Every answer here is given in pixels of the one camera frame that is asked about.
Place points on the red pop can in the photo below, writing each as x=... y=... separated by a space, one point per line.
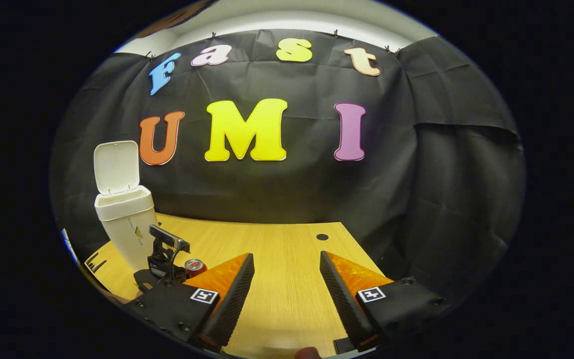
x=196 y=269

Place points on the black backdrop cloth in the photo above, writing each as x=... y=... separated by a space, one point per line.
x=292 y=189

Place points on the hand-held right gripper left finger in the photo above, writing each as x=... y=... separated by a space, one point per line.
x=232 y=304

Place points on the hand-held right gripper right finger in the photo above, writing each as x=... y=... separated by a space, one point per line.
x=349 y=306

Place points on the wooden desktop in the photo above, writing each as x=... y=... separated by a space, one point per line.
x=277 y=259

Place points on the white desktop garbage bin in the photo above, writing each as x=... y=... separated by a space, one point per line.
x=127 y=234

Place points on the white paper sheet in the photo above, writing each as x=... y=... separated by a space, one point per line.
x=70 y=247

